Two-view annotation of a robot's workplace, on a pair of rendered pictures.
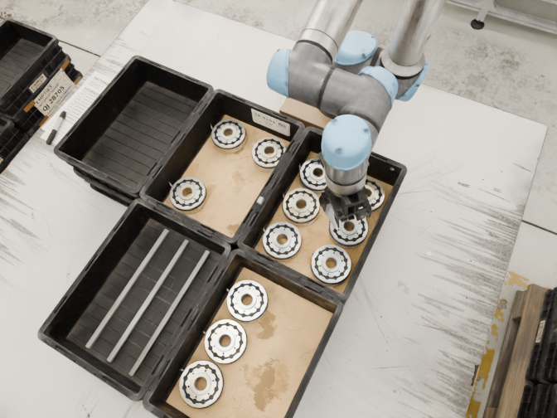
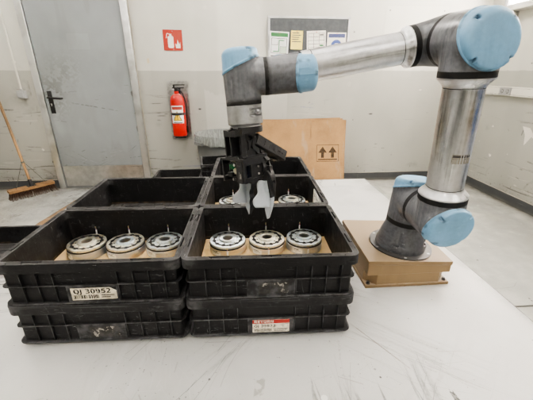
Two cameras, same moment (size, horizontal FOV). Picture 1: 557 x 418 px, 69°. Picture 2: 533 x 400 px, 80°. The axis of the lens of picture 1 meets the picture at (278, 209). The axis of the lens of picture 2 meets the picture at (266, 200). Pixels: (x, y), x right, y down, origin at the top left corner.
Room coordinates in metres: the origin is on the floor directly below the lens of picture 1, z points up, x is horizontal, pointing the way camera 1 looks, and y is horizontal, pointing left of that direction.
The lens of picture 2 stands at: (-0.04, -0.72, 1.31)
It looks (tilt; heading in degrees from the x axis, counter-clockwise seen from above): 22 degrees down; 53
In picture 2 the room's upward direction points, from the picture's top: straight up
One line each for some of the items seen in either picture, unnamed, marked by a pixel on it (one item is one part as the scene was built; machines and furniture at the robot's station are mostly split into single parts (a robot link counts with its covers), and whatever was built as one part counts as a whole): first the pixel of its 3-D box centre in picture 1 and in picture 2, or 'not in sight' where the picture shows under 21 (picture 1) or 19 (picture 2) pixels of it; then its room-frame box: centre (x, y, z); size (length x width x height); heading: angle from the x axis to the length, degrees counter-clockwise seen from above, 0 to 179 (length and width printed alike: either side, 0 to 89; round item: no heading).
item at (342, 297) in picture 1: (324, 206); (267, 231); (0.41, -0.12, 0.92); 0.40 x 0.30 x 0.02; 146
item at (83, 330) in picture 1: (146, 294); (149, 207); (0.25, 0.35, 0.87); 0.40 x 0.30 x 0.11; 146
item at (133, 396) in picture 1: (138, 290); (147, 194); (0.25, 0.35, 0.92); 0.40 x 0.30 x 0.02; 146
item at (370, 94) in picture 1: (359, 99); (288, 74); (0.44, -0.16, 1.30); 0.11 x 0.11 x 0.08; 58
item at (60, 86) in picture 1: (56, 94); not in sight; (1.35, 0.97, 0.41); 0.31 x 0.02 x 0.16; 148
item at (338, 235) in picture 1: (348, 226); not in sight; (0.37, -0.18, 0.86); 0.10 x 0.10 x 0.01
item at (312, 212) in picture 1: (301, 205); (266, 238); (0.45, -0.06, 0.86); 0.10 x 0.10 x 0.01
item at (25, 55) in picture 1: (32, 92); not in sight; (1.42, 1.11, 0.37); 0.40 x 0.30 x 0.45; 148
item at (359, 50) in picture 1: (354, 60); (412, 198); (0.85, -0.27, 0.96); 0.13 x 0.12 x 0.14; 58
